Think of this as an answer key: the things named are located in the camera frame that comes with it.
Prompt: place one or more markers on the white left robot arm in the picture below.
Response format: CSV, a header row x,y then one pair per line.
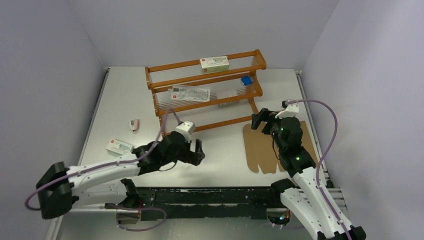
x,y
61,187

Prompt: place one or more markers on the small pink white object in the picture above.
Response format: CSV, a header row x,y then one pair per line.
x,y
134,125

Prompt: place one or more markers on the white flat package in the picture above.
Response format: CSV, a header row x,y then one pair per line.
x,y
189,93

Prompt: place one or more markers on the green white box top shelf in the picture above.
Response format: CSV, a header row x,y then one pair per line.
x,y
214,64

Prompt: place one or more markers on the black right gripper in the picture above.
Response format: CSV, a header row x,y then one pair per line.
x,y
265,115

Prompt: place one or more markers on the orange wooden shelf rack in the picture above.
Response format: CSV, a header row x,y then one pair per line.
x,y
225,86

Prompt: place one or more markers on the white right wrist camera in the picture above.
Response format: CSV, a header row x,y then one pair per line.
x,y
290,108

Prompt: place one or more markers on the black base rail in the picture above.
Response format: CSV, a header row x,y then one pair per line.
x,y
202,202

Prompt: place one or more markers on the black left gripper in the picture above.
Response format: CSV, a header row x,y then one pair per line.
x,y
191,156

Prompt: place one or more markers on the small box lower shelf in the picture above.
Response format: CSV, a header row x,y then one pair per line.
x,y
229,103

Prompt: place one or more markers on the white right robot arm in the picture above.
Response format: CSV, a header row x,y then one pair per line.
x,y
304,194

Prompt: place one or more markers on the small blue object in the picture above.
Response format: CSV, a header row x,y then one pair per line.
x,y
246,80

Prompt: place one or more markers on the brown cardboard box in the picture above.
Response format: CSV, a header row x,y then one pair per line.
x,y
260,154

